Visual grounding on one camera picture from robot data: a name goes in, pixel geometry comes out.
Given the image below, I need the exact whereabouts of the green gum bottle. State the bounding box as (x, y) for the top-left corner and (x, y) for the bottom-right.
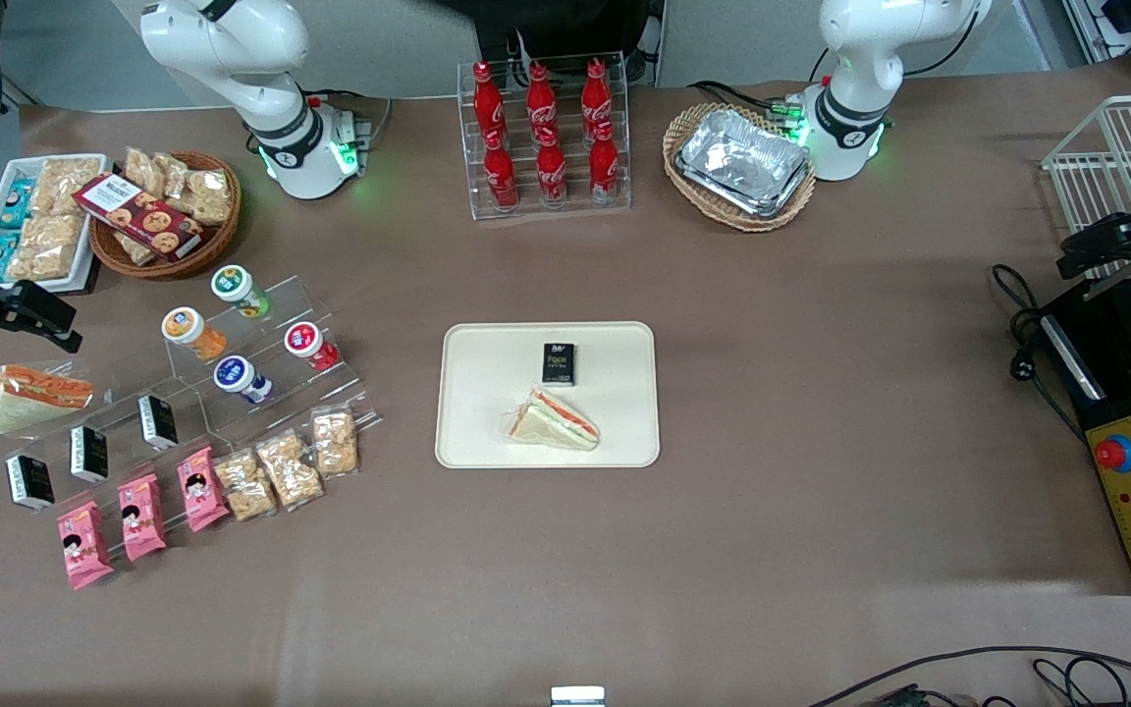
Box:
(209, 264), (273, 321)

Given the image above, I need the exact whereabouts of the white rectangular snack tray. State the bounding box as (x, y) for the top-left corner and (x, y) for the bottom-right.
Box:
(0, 153), (111, 295)

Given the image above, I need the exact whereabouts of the orange gum bottle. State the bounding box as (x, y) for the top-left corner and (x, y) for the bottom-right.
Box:
(160, 305), (229, 362)

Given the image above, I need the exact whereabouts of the blue gum bottle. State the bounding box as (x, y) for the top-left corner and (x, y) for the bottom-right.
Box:
(211, 354), (274, 407)

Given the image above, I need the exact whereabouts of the red gum bottle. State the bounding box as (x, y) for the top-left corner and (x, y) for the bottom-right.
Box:
(283, 320), (342, 373)

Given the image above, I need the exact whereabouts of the silver foil tray stack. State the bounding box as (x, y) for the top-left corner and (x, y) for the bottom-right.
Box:
(673, 108), (813, 219)

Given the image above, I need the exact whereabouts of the beige rectangular serving tray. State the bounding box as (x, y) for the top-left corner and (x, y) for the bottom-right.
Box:
(435, 321), (662, 469)

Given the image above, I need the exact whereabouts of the wrapped triangle sandwich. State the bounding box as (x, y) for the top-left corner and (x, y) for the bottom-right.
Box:
(506, 386), (602, 454)
(0, 362), (96, 437)

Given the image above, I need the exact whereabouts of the large bagged rice cracker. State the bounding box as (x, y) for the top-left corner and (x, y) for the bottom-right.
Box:
(29, 156), (104, 218)
(5, 213), (87, 284)

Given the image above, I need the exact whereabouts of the black tissue pack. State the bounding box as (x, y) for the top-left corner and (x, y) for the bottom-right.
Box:
(68, 423), (111, 485)
(541, 342), (577, 388)
(136, 393), (181, 453)
(4, 453), (57, 513)

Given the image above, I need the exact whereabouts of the red cookie box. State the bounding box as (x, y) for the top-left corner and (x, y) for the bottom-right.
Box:
(71, 172), (205, 262)

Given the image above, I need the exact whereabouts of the clear bagged rice snack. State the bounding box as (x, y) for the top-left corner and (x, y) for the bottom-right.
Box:
(309, 407), (361, 480)
(152, 151), (234, 226)
(123, 146), (170, 197)
(212, 448), (280, 523)
(254, 428), (325, 512)

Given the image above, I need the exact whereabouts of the brown wicker basket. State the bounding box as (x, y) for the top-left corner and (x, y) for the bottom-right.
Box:
(87, 149), (243, 283)

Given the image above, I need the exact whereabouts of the pink snack pack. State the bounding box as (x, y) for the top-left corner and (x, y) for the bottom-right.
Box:
(116, 472), (169, 565)
(175, 446), (233, 534)
(55, 500), (117, 592)

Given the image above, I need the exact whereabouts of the clear acrylic step display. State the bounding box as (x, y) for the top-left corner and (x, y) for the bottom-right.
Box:
(0, 275), (383, 514)

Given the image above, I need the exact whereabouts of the light wicker basket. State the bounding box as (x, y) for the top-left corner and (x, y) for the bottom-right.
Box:
(662, 102), (818, 234)

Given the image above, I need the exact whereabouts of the red cola bottle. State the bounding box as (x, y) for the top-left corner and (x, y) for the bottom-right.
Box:
(525, 61), (560, 144)
(580, 57), (615, 138)
(588, 122), (620, 198)
(482, 130), (520, 211)
(472, 61), (509, 150)
(535, 128), (569, 206)

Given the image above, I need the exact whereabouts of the clear acrylic bottle rack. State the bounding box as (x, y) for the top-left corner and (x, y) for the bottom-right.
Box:
(456, 51), (634, 222)

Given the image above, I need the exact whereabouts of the white wire basket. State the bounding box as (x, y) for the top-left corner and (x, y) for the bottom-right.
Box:
(1041, 93), (1131, 296)

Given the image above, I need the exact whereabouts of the black power cable with plug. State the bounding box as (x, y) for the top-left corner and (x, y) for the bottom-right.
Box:
(989, 262), (1089, 445)

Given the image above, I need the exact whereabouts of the metal frame shelf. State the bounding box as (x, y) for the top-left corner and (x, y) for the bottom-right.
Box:
(1059, 0), (1131, 91)

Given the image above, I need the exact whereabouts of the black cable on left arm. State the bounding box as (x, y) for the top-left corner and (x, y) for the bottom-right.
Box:
(809, 0), (983, 83)

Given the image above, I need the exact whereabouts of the black left arm base cable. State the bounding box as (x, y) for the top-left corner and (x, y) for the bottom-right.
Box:
(686, 80), (794, 115)

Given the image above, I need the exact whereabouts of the black arm base cable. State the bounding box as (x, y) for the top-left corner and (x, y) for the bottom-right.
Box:
(304, 89), (394, 150)
(686, 80), (794, 115)

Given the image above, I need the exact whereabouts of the black right arm base cable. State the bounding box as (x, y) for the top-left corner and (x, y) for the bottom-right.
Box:
(304, 89), (394, 150)

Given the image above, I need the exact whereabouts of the black cable bundle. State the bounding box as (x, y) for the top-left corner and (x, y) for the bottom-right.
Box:
(805, 644), (1131, 707)

